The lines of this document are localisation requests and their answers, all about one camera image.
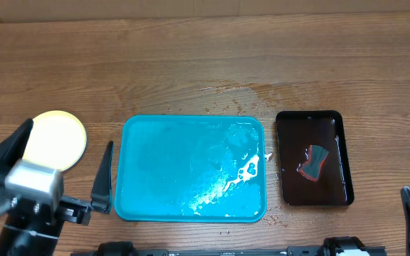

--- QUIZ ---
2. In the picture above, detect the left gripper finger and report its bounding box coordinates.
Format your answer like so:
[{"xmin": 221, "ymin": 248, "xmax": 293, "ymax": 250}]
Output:
[
  {"xmin": 0, "ymin": 118, "xmax": 33, "ymax": 174},
  {"xmin": 90, "ymin": 141, "xmax": 114, "ymax": 214}
]

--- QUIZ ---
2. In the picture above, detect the yellow plate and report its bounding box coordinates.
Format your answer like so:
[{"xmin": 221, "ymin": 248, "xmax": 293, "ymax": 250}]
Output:
[{"xmin": 23, "ymin": 110, "xmax": 87, "ymax": 171}]

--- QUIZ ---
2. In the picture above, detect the orange sponge with green pad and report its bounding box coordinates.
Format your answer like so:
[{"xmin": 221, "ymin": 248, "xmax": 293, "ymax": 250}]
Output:
[{"xmin": 297, "ymin": 144, "xmax": 329, "ymax": 182}]

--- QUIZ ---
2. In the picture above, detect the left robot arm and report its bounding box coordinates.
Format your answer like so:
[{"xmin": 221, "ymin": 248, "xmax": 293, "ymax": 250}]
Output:
[{"xmin": 0, "ymin": 119, "xmax": 114, "ymax": 255}]

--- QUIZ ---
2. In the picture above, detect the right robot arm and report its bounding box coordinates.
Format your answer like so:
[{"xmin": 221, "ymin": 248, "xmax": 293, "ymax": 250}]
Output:
[{"xmin": 315, "ymin": 186, "xmax": 410, "ymax": 256}]

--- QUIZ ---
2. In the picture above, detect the teal plastic tray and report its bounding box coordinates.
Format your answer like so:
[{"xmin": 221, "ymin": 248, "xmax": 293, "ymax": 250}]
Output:
[{"xmin": 113, "ymin": 115, "xmax": 268, "ymax": 223}]

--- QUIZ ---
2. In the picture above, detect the black plastic tray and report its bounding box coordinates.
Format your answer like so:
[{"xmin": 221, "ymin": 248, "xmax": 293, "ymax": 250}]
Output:
[{"xmin": 275, "ymin": 110, "xmax": 354, "ymax": 206}]

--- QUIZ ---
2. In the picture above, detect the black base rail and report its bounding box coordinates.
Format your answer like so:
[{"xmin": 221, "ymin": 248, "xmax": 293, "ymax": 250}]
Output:
[{"xmin": 70, "ymin": 241, "xmax": 387, "ymax": 256}]

